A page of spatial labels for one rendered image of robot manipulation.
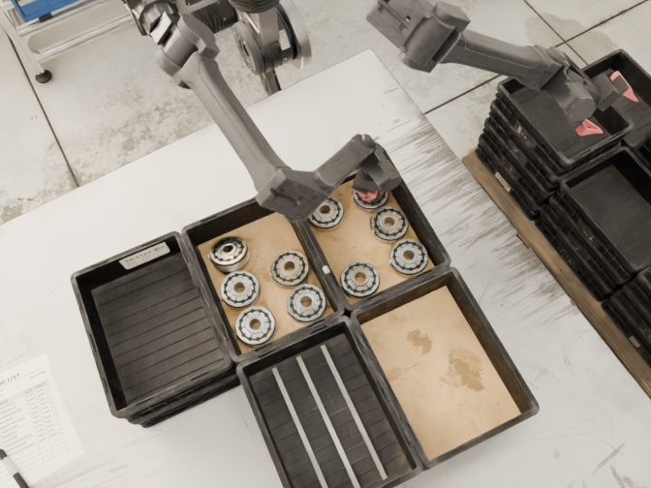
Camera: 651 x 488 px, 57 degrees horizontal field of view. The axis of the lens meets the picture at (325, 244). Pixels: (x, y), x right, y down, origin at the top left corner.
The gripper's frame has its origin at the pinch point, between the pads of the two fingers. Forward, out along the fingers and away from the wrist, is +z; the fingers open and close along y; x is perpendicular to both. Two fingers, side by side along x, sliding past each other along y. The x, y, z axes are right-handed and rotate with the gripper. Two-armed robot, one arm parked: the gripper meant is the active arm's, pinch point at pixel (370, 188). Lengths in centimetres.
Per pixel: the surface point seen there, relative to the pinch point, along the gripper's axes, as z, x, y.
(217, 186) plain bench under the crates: 16, 48, -11
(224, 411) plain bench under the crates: 16, 12, -70
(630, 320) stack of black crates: 63, -92, 21
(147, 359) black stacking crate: 2, 33, -68
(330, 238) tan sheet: 3.7, 4.5, -17.0
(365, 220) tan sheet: 4.0, -1.9, -7.7
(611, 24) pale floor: 92, -54, 181
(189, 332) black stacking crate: 3, 27, -57
